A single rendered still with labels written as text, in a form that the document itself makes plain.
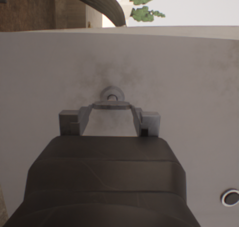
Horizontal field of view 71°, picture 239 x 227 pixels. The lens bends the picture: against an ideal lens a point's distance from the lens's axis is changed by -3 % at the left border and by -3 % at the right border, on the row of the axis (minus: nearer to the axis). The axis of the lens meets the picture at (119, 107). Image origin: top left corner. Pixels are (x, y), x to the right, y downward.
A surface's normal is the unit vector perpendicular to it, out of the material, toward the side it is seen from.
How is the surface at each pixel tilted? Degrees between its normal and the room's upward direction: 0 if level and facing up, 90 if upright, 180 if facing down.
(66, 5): 90
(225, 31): 91
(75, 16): 90
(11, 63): 90
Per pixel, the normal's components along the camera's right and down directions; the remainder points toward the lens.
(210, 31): 0.00, 0.26
